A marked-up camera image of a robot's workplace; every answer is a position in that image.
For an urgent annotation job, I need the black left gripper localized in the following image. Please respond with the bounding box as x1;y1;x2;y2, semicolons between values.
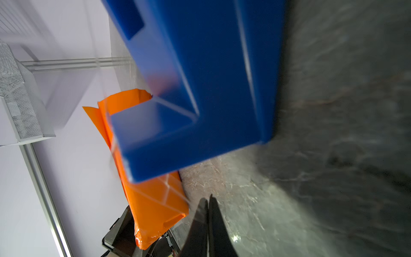
102;207;180;257

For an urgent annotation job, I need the orange wrapping paper sheet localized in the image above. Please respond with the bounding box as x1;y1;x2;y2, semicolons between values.
84;89;189;250

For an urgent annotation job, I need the blue tape dispenser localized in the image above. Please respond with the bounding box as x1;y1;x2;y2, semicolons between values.
103;1;286;183

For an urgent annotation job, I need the white mesh side basket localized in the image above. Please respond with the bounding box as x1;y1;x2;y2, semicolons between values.
1;41;56;147

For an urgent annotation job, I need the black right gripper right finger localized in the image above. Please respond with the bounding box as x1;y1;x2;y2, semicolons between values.
208;195;238;257

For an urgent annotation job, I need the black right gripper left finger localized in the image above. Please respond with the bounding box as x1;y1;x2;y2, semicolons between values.
179;198;209;257

